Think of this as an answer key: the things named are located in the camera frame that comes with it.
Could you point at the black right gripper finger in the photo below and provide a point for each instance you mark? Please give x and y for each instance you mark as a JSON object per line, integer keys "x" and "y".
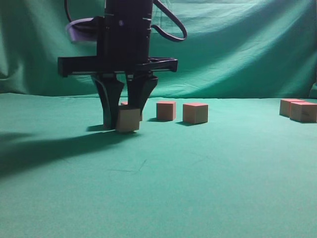
{"x": 109, "y": 90}
{"x": 140, "y": 85}

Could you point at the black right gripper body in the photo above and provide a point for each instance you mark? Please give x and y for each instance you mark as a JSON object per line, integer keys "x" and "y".
{"x": 122, "y": 46}

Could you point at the pink wooden cube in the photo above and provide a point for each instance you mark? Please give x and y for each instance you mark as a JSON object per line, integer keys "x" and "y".
{"x": 128, "y": 119}
{"x": 107, "y": 122}
{"x": 303, "y": 112}
{"x": 285, "y": 106}

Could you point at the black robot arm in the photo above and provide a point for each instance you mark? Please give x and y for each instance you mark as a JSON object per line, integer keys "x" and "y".
{"x": 132, "y": 9}

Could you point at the green cloth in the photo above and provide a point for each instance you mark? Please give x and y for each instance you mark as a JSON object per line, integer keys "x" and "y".
{"x": 246, "y": 173}

